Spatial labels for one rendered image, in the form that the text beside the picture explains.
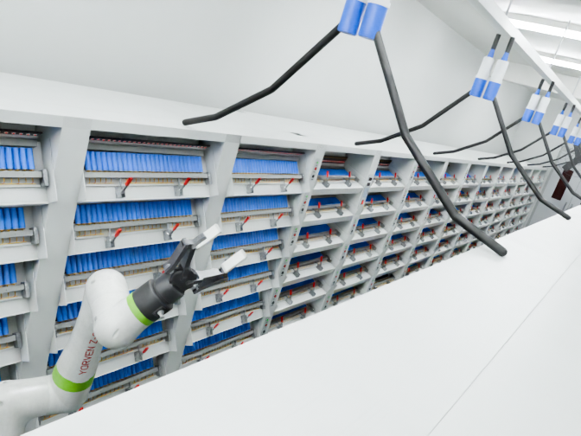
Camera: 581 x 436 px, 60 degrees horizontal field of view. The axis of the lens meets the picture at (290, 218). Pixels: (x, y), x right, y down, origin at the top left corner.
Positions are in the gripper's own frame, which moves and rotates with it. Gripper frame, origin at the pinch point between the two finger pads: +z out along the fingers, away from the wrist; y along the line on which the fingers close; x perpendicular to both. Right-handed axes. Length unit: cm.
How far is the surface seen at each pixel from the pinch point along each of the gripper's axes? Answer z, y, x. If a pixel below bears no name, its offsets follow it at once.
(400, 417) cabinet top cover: 14, 42, -67
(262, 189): 12, -81, 84
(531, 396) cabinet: 28, 24, -69
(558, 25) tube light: 249, -192, 143
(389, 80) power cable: 61, -8, 20
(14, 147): -36, 21, 59
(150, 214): -27, -36, 65
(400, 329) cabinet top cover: 20, 27, -54
